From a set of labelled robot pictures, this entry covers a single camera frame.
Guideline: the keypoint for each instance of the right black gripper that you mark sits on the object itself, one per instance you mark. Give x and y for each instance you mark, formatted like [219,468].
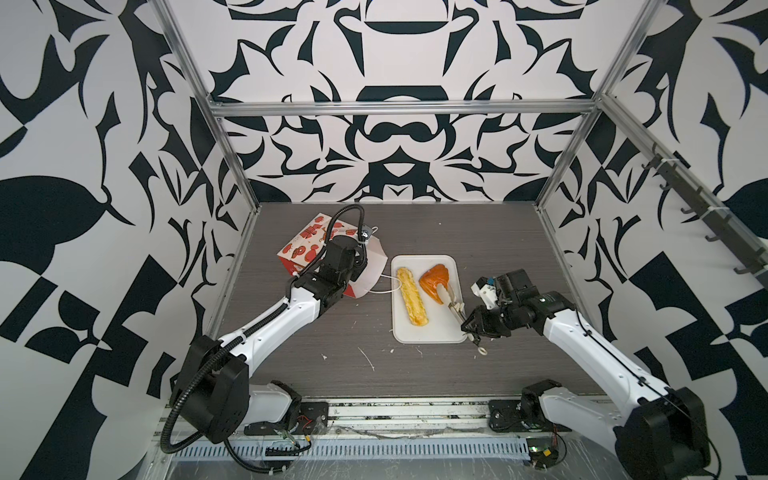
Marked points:
[482,325]

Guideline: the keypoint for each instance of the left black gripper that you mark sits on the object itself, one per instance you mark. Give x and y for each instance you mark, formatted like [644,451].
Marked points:
[358,266]

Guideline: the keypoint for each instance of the red white paper bag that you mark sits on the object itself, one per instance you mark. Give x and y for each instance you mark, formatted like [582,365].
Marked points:
[305,249]

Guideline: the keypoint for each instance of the long yellow fake bread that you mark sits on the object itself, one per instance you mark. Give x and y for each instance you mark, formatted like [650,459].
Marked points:
[412,299]

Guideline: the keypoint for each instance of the orange fake croissant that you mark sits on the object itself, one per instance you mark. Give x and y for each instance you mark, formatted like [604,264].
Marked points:
[435,281]

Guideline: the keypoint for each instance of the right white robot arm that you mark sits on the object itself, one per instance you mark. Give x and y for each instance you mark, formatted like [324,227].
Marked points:
[655,431]

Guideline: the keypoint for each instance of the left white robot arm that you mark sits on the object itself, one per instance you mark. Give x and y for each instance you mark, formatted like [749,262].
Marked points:
[213,397]

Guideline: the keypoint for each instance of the white rectangular tray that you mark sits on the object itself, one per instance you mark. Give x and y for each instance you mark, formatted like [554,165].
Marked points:
[442,327]

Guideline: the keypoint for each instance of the small electronics board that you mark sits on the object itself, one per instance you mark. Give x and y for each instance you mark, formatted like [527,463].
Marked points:
[546,453]

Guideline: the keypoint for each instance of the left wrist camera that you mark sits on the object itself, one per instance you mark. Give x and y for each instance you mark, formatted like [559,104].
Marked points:
[364,234]

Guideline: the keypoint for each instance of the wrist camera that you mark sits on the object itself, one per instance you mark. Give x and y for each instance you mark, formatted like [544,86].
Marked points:
[484,289]
[364,234]

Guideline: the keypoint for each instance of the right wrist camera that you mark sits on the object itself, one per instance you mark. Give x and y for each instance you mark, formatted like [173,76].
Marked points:
[484,289]

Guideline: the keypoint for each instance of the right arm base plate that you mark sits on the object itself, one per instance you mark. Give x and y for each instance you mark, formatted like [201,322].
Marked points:
[506,416]

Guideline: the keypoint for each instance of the white slotted cable duct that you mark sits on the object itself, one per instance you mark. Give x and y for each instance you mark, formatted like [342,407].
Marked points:
[334,449]

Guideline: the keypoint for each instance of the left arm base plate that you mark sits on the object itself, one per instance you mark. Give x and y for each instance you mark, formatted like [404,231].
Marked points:
[304,418]

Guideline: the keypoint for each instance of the aluminium cage frame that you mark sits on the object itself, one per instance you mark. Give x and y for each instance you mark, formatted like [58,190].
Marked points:
[603,102]

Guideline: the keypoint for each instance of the grey wall hook rack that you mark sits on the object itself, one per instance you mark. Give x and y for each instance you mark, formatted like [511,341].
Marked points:
[701,204]

